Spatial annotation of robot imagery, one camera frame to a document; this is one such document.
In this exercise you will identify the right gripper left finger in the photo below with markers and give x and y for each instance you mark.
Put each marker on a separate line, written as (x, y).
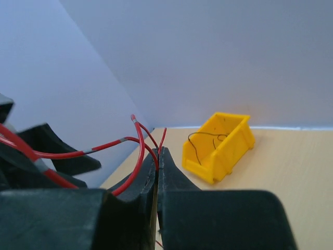
(83, 218)

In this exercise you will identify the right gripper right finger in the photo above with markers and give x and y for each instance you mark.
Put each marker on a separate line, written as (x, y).
(190, 218)

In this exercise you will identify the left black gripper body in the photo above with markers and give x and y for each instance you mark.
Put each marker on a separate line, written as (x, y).
(18, 172)

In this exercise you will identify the yellow plastic bin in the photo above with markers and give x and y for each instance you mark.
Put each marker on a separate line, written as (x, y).
(214, 149)

